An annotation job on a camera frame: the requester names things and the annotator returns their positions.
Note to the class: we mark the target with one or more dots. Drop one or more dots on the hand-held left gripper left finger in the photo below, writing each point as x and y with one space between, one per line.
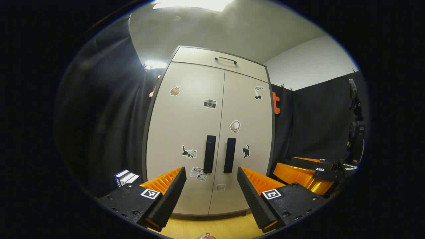
171 196

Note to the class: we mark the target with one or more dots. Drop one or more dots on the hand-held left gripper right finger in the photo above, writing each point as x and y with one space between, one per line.
254 199

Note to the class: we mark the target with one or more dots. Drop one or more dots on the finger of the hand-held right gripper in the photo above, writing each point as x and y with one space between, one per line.
308 163
298 176

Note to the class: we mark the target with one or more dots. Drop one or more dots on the white double-door shoe cabinet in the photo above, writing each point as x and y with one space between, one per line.
186 132

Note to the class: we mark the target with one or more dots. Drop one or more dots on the white door with headphones sticker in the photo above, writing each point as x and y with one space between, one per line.
252 126

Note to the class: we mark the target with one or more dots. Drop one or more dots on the white door with camera sticker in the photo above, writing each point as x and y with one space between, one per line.
179 126

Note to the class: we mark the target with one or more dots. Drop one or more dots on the white cabinet drawer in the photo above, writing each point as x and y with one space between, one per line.
199 58

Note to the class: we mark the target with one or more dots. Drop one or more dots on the blue and white boxes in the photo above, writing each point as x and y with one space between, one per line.
126 178

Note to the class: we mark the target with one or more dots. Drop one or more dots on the black backdrop cloth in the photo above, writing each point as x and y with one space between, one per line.
99 116

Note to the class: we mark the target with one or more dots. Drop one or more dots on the bright studio lamp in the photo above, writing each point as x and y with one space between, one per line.
154 64

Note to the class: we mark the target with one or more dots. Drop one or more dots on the ceiling light panel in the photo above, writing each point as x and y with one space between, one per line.
192 4

